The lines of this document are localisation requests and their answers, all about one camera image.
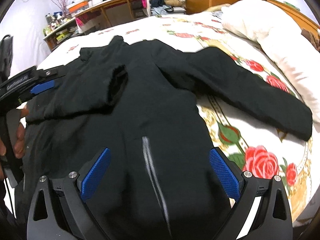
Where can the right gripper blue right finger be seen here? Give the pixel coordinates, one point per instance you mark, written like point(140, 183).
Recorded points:
point(227, 172)

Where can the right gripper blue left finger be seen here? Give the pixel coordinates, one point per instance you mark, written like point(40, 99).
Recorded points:
point(92, 172)

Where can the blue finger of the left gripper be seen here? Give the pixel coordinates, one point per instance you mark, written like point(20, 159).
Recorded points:
point(42, 87)

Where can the black long coat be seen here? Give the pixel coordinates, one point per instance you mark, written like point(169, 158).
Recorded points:
point(139, 101)

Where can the pile of clothes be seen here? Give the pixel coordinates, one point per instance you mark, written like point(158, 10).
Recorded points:
point(166, 7)

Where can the left hand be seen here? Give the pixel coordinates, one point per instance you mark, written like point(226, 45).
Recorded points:
point(19, 147)

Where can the white floral bed blanket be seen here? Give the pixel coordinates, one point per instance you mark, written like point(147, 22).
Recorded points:
point(264, 150)

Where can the low wooden shelf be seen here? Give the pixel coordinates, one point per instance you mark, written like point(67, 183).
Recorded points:
point(60, 34)

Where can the orange storage box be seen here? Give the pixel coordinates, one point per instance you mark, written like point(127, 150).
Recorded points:
point(74, 7)

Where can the wooden desk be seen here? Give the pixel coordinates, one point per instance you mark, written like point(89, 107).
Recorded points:
point(110, 13)

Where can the white duvet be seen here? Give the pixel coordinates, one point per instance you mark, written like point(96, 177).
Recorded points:
point(280, 38)

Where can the wooden headboard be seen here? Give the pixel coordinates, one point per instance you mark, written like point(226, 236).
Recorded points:
point(303, 21)

